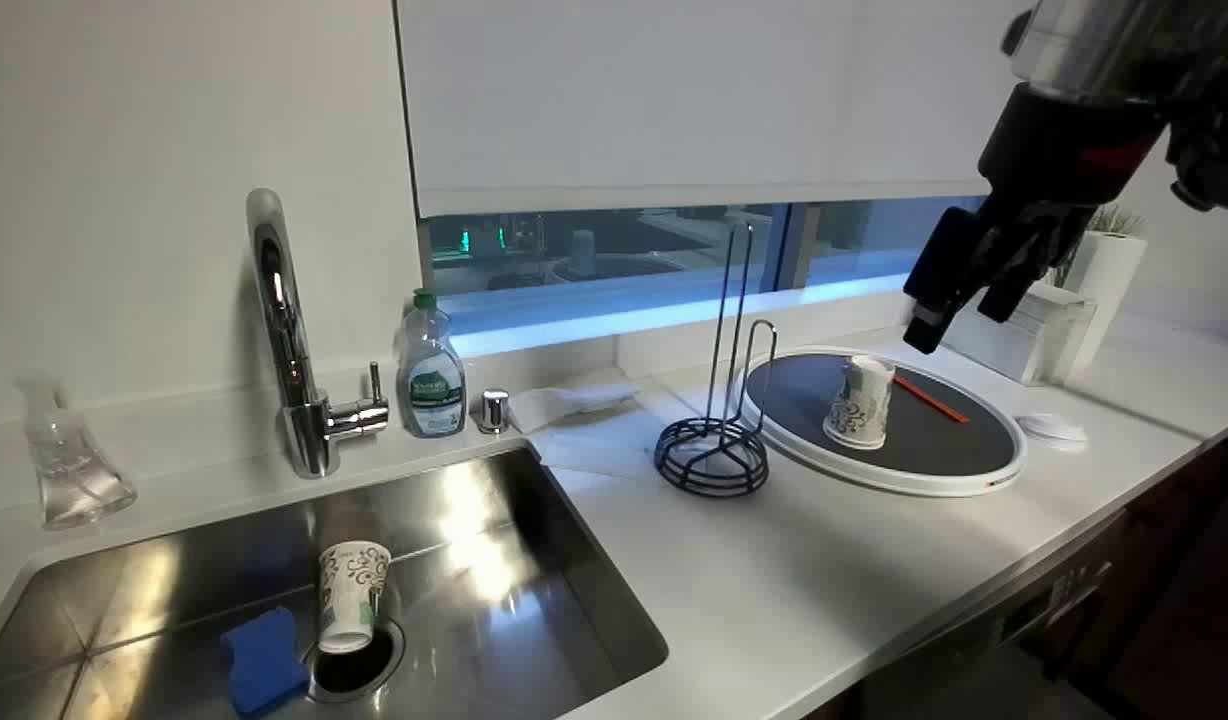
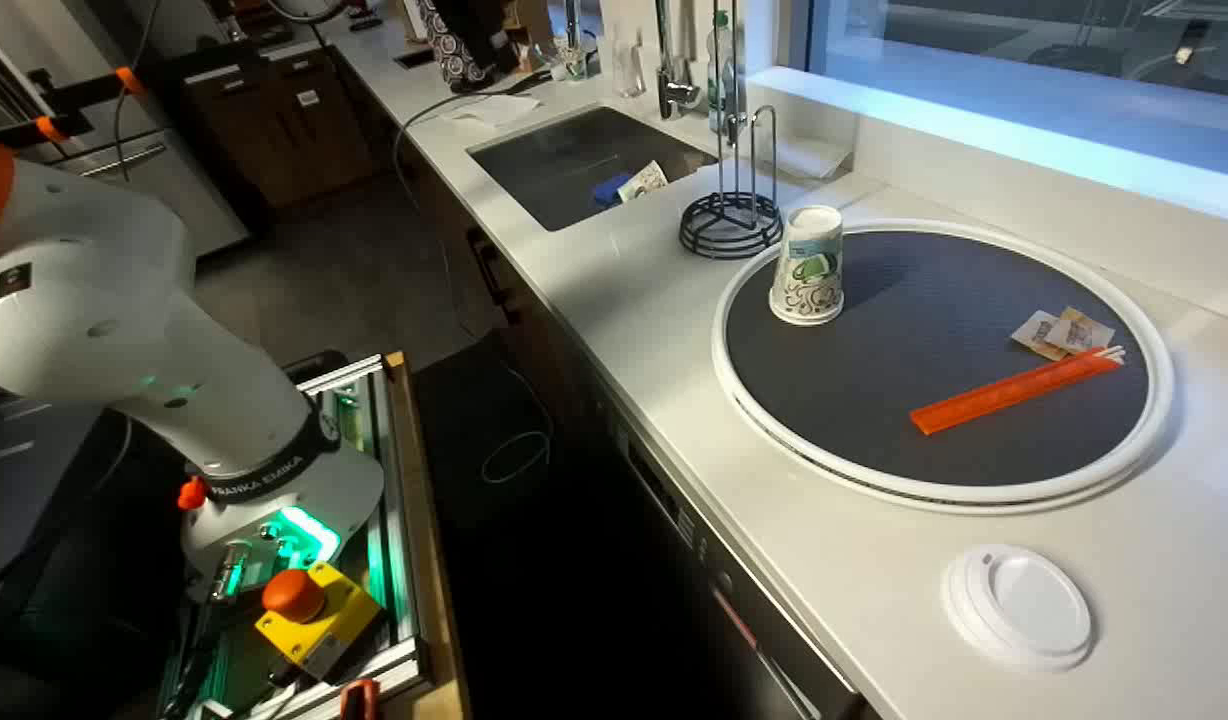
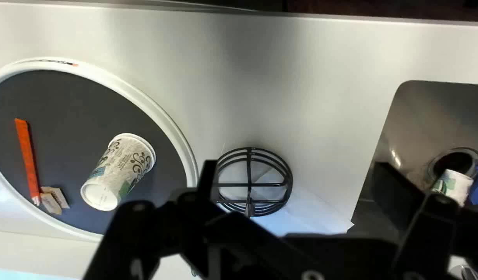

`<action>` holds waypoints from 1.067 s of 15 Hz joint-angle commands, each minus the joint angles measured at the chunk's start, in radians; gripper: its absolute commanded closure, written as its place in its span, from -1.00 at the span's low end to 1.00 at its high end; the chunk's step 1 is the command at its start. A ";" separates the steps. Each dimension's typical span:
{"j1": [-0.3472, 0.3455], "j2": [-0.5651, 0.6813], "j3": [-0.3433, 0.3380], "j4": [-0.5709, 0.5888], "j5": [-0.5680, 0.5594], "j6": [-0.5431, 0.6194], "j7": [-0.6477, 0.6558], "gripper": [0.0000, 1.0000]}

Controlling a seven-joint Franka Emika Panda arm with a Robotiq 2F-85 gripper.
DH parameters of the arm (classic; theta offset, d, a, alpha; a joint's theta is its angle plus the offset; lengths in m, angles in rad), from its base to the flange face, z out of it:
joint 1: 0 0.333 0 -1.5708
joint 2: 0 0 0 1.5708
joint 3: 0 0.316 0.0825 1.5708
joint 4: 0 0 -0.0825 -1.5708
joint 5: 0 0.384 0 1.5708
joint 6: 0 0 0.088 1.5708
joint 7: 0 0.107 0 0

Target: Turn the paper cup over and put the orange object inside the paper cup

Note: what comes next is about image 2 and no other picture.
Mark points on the blue sponge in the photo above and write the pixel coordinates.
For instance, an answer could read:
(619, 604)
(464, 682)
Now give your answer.
(608, 188)

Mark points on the white plastic cup lid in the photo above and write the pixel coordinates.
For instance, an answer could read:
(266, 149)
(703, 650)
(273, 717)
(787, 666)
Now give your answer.
(1019, 604)

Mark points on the small paper sugar packet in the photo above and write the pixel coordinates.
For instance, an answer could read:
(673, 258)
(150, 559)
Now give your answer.
(1034, 338)
(1087, 328)

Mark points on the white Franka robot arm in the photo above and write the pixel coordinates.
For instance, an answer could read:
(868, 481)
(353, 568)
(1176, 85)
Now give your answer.
(94, 321)

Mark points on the window glass pane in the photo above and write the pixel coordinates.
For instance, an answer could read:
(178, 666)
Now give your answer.
(1038, 83)

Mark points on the stainless steel sink basin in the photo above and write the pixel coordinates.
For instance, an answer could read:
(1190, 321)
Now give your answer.
(556, 167)

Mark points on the yellow emergency stop button box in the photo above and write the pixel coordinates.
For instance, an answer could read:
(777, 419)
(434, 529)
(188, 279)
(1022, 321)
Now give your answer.
(312, 614)

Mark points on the chrome kitchen faucet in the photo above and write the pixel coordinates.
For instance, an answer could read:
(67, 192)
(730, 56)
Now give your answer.
(673, 83)

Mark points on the orange stick packet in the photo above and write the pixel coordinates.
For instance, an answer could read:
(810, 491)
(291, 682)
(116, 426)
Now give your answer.
(1015, 395)

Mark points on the patterned paper cup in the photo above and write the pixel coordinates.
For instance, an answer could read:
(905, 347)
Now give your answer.
(642, 180)

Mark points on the round dark turntable tray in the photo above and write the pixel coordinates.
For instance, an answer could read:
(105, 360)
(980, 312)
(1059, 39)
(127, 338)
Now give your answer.
(905, 360)

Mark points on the printed white paper cup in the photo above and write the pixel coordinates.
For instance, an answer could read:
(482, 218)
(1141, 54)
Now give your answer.
(810, 273)

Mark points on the dark wooden cabinet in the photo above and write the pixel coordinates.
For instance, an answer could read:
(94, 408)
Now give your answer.
(279, 126)

